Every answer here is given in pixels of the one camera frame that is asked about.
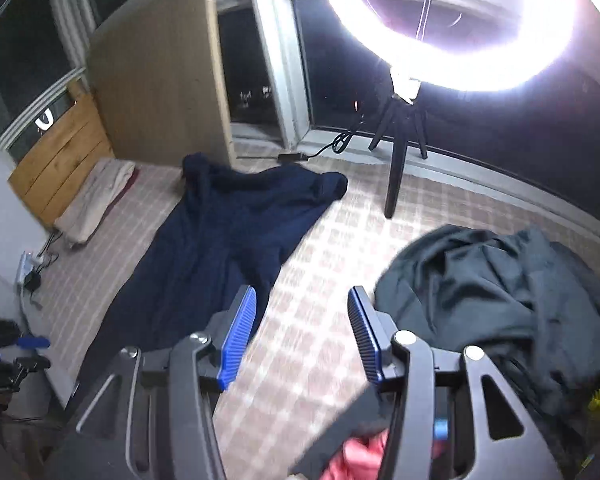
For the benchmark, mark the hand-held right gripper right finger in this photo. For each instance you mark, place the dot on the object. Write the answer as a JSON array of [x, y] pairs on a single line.
[[365, 335]]

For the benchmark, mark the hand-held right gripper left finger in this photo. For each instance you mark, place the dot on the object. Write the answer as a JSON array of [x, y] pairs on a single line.
[[237, 340]]

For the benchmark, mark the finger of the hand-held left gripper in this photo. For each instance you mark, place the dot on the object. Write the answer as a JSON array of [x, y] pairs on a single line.
[[32, 342], [30, 363]]

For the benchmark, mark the navy blue garment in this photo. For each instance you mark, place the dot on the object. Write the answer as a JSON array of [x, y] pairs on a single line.
[[220, 230]]

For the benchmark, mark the white mattress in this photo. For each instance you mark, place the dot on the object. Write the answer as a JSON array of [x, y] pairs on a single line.
[[55, 385]]

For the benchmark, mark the black plug adapter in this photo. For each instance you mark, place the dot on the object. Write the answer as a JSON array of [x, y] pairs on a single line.
[[32, 281]]

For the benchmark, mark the white power strip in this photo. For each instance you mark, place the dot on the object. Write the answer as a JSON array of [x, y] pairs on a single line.
[[25, 265]]

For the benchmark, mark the pink checked blanket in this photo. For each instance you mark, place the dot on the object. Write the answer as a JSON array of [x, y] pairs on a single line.
[[330, 260]]

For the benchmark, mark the black cloth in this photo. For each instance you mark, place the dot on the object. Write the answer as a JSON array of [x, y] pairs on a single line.
[[330, 440]]

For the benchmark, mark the bright blue cloth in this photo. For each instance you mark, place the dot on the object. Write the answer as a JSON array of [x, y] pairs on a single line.
[[441, 430]]

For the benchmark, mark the pink garment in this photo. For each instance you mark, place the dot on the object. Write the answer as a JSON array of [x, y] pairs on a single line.
[[360, 460]]

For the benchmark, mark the dark grey garment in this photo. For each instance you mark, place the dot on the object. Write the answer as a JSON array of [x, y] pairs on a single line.
[[480, 285]]

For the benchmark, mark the folded cream knit garment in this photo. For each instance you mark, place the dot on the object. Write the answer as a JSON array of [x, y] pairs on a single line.
[[95, 195]]

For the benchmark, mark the black tripod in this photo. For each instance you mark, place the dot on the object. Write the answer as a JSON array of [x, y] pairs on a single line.
[[396, 160]]

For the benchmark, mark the wooden headboard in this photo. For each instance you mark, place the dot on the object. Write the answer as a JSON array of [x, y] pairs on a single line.
[[60, 160]]

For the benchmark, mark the dark red cloth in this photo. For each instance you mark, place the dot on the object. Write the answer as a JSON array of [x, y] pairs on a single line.
[[129, 185]]

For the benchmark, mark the black power brick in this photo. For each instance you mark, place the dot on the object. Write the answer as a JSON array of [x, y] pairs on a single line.
[[292, 156]]

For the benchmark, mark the light wooden wardrobe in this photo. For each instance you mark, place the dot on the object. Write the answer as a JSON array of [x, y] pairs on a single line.
[[155, 85]]

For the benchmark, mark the white-framed window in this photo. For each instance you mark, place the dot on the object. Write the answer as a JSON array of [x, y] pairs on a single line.
[[240, 70], [20, 50]]

